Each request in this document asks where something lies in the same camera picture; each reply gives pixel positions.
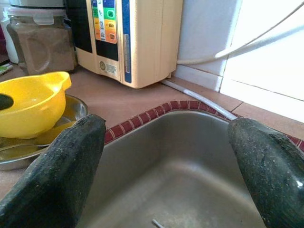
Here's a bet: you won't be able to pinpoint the steel kitchen sink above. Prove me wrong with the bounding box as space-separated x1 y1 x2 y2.
77 110 304 228

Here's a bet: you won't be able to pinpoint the white wall hose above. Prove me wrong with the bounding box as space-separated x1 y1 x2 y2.
177 23 304 65

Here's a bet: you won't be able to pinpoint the clear jar brown powder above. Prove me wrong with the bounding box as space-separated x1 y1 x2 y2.
6 6 78 76

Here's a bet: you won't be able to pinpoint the thin white hose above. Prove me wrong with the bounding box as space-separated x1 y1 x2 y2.
215 1 304 59

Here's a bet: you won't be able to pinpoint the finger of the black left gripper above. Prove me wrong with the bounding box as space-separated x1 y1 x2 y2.
0 94 14 111

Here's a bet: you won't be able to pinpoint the yellow plastic bowl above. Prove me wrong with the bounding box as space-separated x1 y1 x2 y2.
0 71 73 140

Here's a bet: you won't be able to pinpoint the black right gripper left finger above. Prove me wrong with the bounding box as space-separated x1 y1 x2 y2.
0 114 107 228

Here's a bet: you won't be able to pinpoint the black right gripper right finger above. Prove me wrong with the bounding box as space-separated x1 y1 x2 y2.
227 118 304 228

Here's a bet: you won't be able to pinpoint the steel bowl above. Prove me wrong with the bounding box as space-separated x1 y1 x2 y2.
0 94 89 172

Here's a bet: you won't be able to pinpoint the white counter hose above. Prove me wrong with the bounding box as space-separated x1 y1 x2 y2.
161 79 238 121

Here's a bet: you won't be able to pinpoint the white plastic container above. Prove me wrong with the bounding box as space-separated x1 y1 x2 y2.
9 0 67 9

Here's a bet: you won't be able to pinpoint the small metal piece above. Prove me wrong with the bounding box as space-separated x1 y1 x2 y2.
151 218 165 228

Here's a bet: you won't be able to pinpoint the green metal tongs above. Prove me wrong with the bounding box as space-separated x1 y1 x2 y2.
0 63 14 76

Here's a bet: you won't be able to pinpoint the cream water ioniser machine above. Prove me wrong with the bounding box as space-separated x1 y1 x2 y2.
66 0 184 90

